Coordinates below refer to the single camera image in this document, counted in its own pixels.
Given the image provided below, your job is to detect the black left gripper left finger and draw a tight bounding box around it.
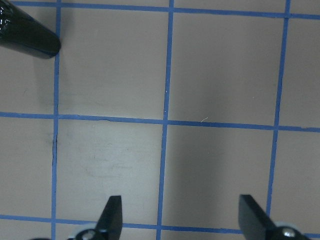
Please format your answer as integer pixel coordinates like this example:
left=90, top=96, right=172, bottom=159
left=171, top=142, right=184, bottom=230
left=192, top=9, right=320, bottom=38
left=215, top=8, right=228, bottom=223
left=67, top=195, right=123, bottom=240

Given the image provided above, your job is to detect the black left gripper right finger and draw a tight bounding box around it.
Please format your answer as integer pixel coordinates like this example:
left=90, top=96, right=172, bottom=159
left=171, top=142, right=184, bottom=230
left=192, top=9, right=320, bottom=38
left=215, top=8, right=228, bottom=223
left=238, top=194, right=307, bottom=240

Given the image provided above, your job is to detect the dark glass wine bottle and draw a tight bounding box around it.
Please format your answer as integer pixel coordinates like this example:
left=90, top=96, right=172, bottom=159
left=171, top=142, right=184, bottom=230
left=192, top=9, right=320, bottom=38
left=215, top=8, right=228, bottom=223
left=0, top=0, right=61, bottom=59

